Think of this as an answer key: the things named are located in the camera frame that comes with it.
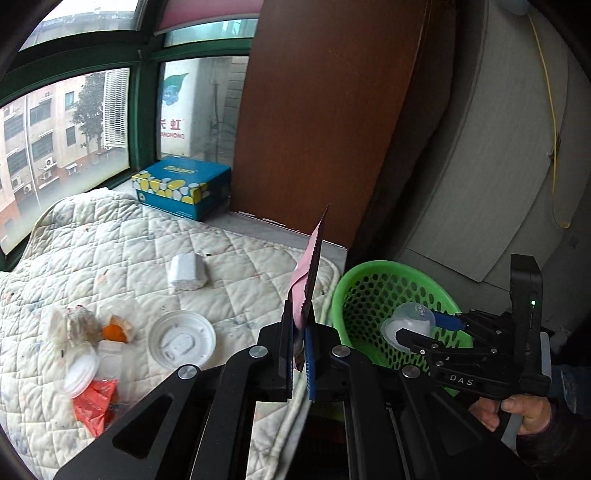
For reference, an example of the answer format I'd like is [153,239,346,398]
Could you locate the white plastic cup lid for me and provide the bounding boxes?
[147,311,216,369]

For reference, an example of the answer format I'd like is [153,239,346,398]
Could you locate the white quilted mattress pad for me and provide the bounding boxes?
[0,186,342,480]

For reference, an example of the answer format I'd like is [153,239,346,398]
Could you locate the green plastic basket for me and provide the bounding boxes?
[331,260,460,372]

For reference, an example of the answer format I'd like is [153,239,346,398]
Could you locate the brown wooden wardrobe panel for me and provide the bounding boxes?
[230,1,456,247]

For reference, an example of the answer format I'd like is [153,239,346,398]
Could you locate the pink paper wrapper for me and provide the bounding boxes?
[288,208,329,331]

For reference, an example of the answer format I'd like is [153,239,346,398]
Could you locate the clear plastic container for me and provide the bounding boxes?
[95,340,126,381]

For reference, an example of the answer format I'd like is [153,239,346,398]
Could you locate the white styrofoam block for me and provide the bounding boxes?
[167,253,207,293]

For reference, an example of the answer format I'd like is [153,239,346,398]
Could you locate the clear plastic round lid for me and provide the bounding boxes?
[60,342,99,398]

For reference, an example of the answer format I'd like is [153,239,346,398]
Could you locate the yellow cable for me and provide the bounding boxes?
[526,11,574,230]

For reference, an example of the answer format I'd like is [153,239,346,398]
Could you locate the blue yellow tissue box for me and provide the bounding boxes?
[131,156,231,221]

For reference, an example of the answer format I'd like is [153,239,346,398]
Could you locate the person's right hand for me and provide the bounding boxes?
[469,395,552,435]

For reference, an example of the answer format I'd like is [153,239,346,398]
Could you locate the orange fruit peel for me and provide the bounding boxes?
[102,323,128,343]

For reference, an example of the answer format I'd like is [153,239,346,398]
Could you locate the red snack bag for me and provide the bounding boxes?
[72,380,118,438]

